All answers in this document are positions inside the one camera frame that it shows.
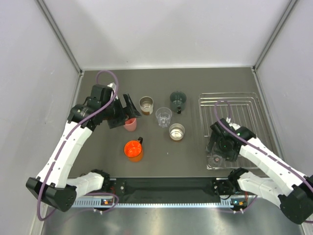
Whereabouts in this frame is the slotted cable duct rail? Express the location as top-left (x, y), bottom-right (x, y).
top-left (71, 196), bottom-right (248, 209)

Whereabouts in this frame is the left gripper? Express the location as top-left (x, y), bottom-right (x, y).
top-left (101, 93), bottom-right (140, 128)

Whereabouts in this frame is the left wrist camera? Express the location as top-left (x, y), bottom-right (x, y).
top-left (107, 82), bottom-right (117, 92)

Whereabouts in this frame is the dark green mug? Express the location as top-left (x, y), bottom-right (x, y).
top-left (170, 91), bottom-right (187, 114)

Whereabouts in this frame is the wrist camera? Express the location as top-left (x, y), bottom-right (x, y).
top-left (226, 117), bottom-right (241, 130)
top-left (107, 82), bottom-right (117, 92)

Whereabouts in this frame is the small clear plastic cup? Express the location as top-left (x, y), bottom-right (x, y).
top-left (206, 150), bottom-right (225, 169)

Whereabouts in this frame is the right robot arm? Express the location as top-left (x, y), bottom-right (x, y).
top-left (207, 118), bottom-right (313, 224)

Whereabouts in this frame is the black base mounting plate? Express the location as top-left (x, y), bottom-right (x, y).
top-left (82, 177), bottom-right (247, 204)

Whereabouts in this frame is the wire dish rack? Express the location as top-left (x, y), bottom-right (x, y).
top-left (197, 92), bottom-right (286, 170)

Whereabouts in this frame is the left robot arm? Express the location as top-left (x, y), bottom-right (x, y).
top-left (26, 83), bottom-right (141, 212)

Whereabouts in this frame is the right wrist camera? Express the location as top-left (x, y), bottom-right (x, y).
top-left (226, 117), bottom-right (241, 130)

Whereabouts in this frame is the large clear plastic tumbler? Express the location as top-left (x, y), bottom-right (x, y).
top-left (156, 107), bottom-right (172, 128)

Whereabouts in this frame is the pink plastic cup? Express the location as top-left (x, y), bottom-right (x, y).
top-left (124, 118), bottom-right (136, 132)

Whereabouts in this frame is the steel cup back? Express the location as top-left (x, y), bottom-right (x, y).
top-left (139, 96), bottom-right (154, 116)

